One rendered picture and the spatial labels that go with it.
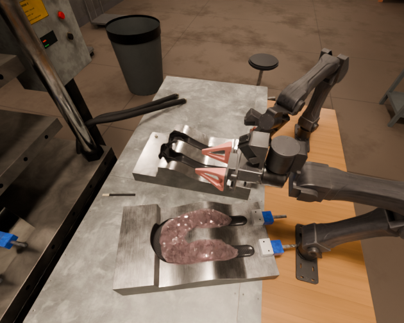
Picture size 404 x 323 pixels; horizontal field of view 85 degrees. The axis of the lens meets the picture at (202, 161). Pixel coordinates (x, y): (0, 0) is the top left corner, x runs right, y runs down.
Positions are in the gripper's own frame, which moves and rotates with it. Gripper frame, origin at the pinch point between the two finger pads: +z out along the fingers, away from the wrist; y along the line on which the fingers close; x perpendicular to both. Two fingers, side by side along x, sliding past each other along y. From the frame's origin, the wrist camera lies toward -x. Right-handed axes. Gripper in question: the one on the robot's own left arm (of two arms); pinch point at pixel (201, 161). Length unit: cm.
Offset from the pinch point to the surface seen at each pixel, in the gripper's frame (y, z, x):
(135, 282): 25.7, 13.7, 27.9
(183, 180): -14.1, 12.5, 32.1
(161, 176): -13.6, 21.8, 31.8
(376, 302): -12, -105, 123
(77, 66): -48, 74, 7
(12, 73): -15, 65, -8
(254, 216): -4.9, -17.3, 31.7
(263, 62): -189, -11, 65
